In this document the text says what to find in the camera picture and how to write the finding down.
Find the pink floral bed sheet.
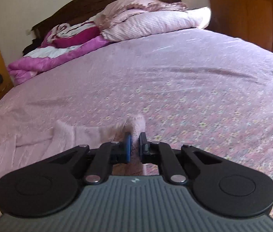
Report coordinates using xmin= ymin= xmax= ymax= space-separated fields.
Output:
xmin=0 ymin=27 xmax=273 ymax=227

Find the pink cable-knit sweater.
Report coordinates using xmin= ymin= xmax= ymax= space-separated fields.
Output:
xmin=0 ymin=114 xmax=146 ymax=177

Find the brown wooden dresser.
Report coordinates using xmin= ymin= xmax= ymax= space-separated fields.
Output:
xmin=208 ymin=0 xmax=273 ymax=52

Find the dark wooden headboard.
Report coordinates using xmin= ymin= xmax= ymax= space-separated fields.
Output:
xmin=22 ymin=0 xmax=182 ymax=56

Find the magenta and white quilt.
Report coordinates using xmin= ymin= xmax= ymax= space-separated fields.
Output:
xmin=8 ymin=21 xmax=110 ymax=85

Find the pale pink ruffled pillow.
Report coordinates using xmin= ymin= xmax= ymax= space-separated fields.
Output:
xmin=94 ymin=0 xmax=211 ymax=42

